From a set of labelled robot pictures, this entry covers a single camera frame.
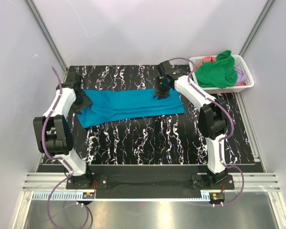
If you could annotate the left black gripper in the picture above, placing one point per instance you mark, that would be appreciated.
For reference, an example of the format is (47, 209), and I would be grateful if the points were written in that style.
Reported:
(87, 103)

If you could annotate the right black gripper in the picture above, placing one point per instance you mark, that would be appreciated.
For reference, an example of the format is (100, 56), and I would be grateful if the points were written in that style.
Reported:
(158, 92)

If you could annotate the blue t shirt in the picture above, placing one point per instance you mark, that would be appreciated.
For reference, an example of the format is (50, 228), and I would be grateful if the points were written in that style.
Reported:
(110, 106)

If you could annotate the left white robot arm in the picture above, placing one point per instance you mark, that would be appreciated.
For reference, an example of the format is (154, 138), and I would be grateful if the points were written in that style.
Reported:
(53, 134)

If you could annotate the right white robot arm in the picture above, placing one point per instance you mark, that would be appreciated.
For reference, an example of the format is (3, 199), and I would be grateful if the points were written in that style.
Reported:
(213, 120)

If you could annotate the pink t shirt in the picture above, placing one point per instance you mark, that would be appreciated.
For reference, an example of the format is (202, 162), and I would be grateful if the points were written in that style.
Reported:
(205, 60)

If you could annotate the green t shirt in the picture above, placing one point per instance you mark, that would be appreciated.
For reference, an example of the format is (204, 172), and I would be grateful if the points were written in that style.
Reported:
(220, 74)

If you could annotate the white plastic laundry basket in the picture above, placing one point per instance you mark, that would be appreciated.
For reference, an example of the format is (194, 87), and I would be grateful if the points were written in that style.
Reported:
(239, 62)

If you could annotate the lilac t shirt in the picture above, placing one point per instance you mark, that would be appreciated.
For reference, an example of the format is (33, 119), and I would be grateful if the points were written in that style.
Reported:
(241, 75)

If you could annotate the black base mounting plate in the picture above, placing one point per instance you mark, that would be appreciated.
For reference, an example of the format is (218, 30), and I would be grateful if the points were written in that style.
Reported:
(154, 192)

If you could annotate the left aluminium frame post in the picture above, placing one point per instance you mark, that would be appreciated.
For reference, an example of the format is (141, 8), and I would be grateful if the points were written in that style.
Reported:
(46, 34)

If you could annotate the aluminium frame post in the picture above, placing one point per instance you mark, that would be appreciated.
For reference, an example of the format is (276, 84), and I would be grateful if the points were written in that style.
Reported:
(257, 25)
(46, 34)

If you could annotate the aluminium rail bar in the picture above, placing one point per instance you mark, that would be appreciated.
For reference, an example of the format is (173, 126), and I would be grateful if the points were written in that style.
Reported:
(251, 181)

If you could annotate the right aluminium frame post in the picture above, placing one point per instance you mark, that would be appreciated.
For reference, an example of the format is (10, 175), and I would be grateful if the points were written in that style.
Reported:
(257, 25)

